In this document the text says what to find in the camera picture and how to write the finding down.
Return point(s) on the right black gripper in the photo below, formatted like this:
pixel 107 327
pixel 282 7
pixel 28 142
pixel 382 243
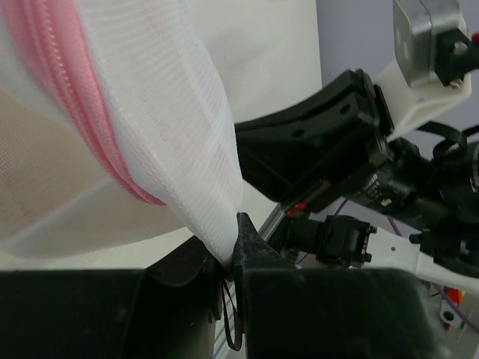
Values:
pixel 335 144

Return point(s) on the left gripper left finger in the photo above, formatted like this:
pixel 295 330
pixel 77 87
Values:
pixel 167 310

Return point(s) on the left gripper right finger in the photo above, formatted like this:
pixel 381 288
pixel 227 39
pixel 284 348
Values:
pixel 329 313

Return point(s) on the white mesh laundry bag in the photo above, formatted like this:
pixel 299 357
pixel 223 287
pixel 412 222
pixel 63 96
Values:
pixel 115 127

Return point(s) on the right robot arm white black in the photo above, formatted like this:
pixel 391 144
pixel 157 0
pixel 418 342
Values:
pixel 345 234

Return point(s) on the aluminium rail frame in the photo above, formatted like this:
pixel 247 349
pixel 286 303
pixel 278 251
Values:
pixel 271 223

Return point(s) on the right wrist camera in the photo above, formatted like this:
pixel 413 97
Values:
pixel 430 48

